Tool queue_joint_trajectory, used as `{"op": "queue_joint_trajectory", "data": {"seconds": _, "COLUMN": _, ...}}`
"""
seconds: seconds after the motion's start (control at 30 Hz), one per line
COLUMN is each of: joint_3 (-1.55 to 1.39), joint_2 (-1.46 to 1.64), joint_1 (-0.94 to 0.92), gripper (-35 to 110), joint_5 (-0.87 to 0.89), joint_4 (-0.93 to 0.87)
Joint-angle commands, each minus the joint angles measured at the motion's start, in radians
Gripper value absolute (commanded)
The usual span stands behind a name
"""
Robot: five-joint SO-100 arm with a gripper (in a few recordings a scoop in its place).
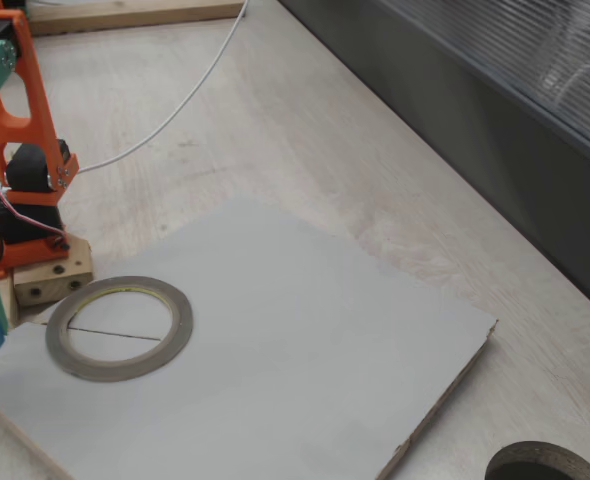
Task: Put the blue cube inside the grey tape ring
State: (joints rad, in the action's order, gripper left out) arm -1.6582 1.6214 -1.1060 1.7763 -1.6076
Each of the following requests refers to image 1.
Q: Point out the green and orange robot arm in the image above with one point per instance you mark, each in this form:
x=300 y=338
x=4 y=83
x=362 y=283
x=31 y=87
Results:
x=35 y=115

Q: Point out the small wooden wedge piece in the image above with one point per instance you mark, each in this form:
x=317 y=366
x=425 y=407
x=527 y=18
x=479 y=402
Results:
x=9 y=310

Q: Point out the wooden base block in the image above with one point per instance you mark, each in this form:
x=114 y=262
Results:
x=55 y=280

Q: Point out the grey laminated wooden board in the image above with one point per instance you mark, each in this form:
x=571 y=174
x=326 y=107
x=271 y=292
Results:
x=275 y=350

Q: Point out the long wooden plank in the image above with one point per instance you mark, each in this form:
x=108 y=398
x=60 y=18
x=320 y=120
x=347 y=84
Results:
x=125 y=17

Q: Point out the ribbed glass partition screen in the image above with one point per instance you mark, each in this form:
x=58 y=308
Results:
x=525 y=150

